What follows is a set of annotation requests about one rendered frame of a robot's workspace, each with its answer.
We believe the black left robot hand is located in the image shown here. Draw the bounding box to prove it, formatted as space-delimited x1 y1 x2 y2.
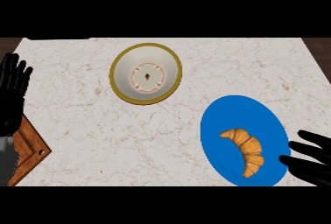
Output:
0 52 36 138

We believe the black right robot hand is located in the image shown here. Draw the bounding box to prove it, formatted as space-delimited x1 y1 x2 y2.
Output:
278 129 331 187

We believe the golden brown croissant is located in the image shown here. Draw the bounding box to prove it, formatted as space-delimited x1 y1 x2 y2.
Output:
219 128 265 179

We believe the blue plate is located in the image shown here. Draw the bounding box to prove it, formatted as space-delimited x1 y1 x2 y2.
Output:
200 94 293 187

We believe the white bowl with gold rim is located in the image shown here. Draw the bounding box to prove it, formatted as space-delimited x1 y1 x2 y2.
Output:
108 42 184 106

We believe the brown wooden cutting board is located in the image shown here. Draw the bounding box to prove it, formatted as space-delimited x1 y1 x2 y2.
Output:
6 114 54 187

